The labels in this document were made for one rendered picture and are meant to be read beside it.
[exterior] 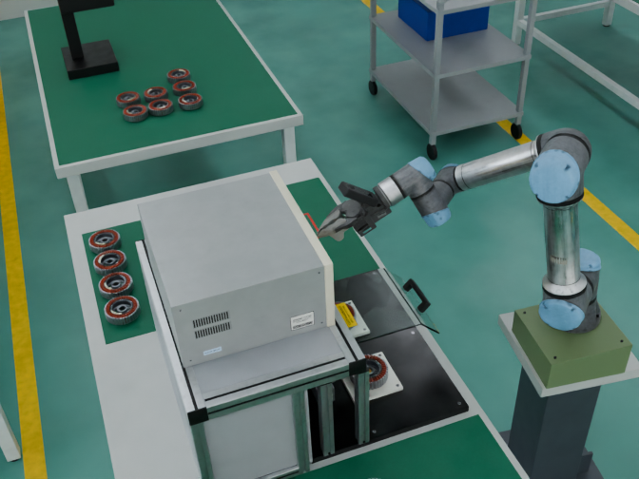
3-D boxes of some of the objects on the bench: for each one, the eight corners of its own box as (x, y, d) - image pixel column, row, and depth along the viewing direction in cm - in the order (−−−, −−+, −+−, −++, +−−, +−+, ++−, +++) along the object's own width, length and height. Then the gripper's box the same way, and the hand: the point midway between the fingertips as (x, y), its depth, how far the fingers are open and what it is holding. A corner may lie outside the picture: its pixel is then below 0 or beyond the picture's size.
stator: (375, 356, 235) (375, 348, 233) (395, 381, 228) (396, 373, 225) (342, 371, 232) (341, 362, 229) (361, 396, 224) (361, 388, 221)
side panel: (306, 462, 211) (300, 381, 191) (310, 471, 209) (303, 391, 189) (204, 496, 204) (186, 416, 184) (207, 506, 202) (189, 426, 182)
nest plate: (381, 354, 238) (381, 351, 237) (402, 390, 227) (403, 387, 226) (335, 368, 234) (335, 365, 233) (355, 405, 223) (354, 402, 222)
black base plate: (377, 274, 270) (377, 268, 269) (468, 411, 222) (469, 406, 221) (244, 310, 258) (244, 305, 257) (311, 464, 211) (311, 458, 209)
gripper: (396, 216, 219) (333, 258, 220) (383, 199, 226) (321, 240, 226) (385, 196, 213) (319, 240, 214) (372, 179, 220) (308, 221, 221)
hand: (319, 231), depth 218 cm, fingers closed
